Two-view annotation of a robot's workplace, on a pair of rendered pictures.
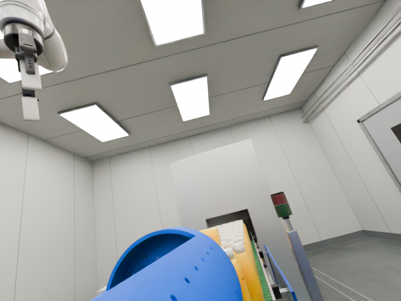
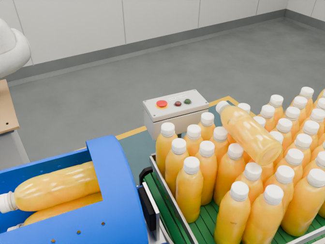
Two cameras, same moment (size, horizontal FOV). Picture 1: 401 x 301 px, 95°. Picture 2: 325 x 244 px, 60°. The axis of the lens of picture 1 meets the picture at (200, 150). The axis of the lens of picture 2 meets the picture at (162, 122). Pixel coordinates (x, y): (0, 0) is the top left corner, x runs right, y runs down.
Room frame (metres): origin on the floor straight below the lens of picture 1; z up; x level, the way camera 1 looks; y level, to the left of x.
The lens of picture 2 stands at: (0.36, -0.27, 1.63)
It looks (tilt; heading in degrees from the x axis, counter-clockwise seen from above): 38 degrees down; 60
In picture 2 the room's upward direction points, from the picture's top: straight up
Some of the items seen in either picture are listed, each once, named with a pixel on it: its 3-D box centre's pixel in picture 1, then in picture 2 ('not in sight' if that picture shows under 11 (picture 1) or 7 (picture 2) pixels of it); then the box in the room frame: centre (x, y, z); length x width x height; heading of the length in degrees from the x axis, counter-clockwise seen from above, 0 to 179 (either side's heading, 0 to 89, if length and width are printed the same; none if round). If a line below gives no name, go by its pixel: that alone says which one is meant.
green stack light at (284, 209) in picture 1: (283, 209); not in sight; (0.87, -0.28, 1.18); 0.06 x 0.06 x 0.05
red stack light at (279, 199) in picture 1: (278, 199); not in sight; (0.87, -0.28, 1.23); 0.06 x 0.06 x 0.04
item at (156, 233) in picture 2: not in sight; (148, 212); (0.54, 0.12, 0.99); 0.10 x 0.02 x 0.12; 82
